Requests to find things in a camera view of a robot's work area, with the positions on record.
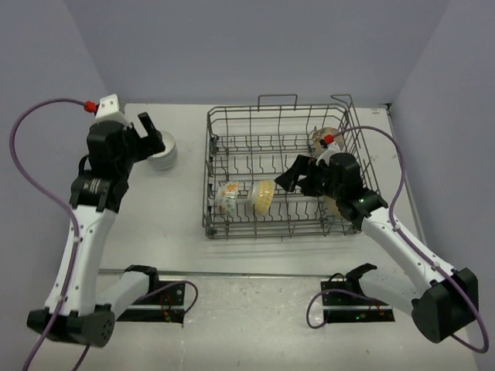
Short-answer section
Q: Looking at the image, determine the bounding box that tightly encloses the yellow dotted bowl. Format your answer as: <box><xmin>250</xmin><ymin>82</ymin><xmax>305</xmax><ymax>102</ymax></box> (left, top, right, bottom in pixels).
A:
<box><xmin>248</xmin><ymin>180</ymin><xmax>275</xmax><ymax>216</ymax></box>

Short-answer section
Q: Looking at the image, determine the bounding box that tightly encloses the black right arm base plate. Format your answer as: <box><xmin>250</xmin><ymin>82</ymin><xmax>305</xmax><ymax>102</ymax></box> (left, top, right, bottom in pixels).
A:
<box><xmin>320</xmin><ymin>274</ymin><xmax>395</xmax><ymax>324</ymax></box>

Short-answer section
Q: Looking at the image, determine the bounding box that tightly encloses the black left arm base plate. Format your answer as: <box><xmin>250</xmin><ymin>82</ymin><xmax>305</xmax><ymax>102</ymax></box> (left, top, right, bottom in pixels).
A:
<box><xmin>117</xmin><ymin>284</ymin><xmax>185</xmax><ymax>324</ymax></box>

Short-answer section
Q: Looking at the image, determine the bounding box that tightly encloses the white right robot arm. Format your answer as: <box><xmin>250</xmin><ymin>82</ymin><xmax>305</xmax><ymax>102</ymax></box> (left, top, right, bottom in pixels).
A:
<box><xmin>275</xmin><ymin>153</ymin><xmax>479</xmax><ymax>343</ymax></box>

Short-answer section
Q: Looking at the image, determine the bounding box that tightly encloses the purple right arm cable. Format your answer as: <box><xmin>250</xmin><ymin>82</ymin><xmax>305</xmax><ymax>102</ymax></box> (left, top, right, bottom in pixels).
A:
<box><xmin>307</xmin><ymin>126</ymin><xmax>490</xmax><ymax>355</ymax></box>

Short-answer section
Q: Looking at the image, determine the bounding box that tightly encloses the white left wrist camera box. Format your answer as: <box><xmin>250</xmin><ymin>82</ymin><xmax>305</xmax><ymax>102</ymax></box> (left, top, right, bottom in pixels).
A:
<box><xmin>94</xmin><ymin>94</ymin><xmax>131</xmax><ymax>127</ymax></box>

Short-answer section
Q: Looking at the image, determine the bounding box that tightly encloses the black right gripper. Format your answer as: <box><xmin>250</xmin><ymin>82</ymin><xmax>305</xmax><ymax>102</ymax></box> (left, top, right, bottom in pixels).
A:
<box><xmin>275</xmin><ymin>155</ymin><xmax>343</xmax><ymax>201</ymax></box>

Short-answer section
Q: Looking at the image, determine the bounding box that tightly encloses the grey wire dish rack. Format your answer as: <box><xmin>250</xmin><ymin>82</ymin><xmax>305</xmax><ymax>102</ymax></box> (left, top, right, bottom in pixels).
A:
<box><xmin>202</xmin><ymin>94</ymin><xmax>383</xmax><ymax>240</ymax></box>

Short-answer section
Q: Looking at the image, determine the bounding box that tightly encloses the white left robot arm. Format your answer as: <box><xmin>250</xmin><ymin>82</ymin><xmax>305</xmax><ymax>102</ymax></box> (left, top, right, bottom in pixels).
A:
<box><xmin>26</xmin><ymin>112</ymin><xmax>166</xmax><ymax>348</ymax></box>

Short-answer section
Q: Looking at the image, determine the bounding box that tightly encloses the orange green floral bowl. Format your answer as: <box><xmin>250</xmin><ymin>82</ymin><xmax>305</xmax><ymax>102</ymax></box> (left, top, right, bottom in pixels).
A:
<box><xmin>214</xmin><ymin>182</ymin><xmax>239</xmax><ymax>217</ymax></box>

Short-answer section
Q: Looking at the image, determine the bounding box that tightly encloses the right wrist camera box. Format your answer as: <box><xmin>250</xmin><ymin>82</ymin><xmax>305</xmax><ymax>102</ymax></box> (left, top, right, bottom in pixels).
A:
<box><xmin>316</xmin><ymin>142</ymin><xmax>340</xmax><ymax>165</ymax></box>

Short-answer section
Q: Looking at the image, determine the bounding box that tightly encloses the beige bowl with flower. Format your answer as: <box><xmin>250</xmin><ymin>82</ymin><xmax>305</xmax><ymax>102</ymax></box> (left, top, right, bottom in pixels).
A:
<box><xmin>312</xmin><ymin>127</ymin><xmax>344</xmax><ymax>153</ymax></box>

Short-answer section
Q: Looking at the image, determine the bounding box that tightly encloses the light blue bowl rack end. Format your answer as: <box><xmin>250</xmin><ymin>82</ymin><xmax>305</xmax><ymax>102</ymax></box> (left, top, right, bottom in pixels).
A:
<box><xmin>159</xmin><ymin>131</ymin><xmax>176</xmax><ymax>156</ymax></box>

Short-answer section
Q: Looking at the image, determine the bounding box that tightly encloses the plain beige bowl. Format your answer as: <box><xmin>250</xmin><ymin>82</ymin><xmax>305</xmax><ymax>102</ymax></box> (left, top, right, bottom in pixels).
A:
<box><xmin>323</xmin><ymin>196</ymin><xmax>343</xmax><ymax>219</ymax></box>

